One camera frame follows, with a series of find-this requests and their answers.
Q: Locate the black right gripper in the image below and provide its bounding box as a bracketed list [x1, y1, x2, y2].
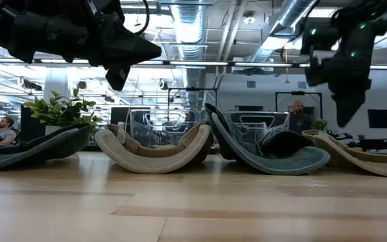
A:
[304, 16, 387, 128]

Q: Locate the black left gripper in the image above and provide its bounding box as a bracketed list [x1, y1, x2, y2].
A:
[7, 9, 163, 92]

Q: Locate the beige cap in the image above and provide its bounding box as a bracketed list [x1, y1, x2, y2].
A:
[95, 121, 214, 175]
[302, 129, 387, 179]

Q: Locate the dark green cap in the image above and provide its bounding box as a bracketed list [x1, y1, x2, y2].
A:
[0, 122, 92, 173]
[204, 103, 331, 176]

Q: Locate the small leafy plant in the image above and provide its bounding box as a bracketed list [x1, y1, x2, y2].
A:
[312, 118, 329, 132]

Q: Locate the black desk monitor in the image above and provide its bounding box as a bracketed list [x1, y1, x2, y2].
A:
[110, 106, 131, 126]

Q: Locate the black workbench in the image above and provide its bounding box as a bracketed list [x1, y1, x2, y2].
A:
[327, 130, 387, 153]

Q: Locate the long ceiling light strip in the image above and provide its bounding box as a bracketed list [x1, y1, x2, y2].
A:
[0, 57, 387, 71]

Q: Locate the clear plastic bin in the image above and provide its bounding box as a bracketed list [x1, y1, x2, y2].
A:
[222, 110, 290, 149]
[129, 109, 208, 149]

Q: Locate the green potted plant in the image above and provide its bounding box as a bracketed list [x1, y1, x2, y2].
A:
[24, 87, 104, 136]

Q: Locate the black cabinet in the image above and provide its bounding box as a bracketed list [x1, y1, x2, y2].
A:
[19, 104, 48, 142]

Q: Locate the round ceiling fixture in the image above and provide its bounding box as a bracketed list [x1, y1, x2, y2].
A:
[243, 11, 257, 25]

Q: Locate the yellow hanging cord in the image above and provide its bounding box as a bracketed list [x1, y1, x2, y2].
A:
[284, 48, 291, 85]

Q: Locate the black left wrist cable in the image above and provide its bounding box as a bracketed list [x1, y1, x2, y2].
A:
[134, 0, 151, 36]

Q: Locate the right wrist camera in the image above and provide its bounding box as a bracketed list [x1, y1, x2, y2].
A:
[300, 26, 341, 56]

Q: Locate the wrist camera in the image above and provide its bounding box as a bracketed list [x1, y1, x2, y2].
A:
[79, 0, 127, 24]
[300, 26, 341, 56]

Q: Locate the black wall monitor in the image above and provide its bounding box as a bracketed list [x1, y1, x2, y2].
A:
[367, 108, 387, 130]

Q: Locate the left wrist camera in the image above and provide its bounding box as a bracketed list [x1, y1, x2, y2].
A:
[79, 0, 127, 24]

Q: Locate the silver ribbed ventilation duct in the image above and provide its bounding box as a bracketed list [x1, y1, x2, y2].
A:
[169, 0, 210, 112]
[247, 0, 318, 68]

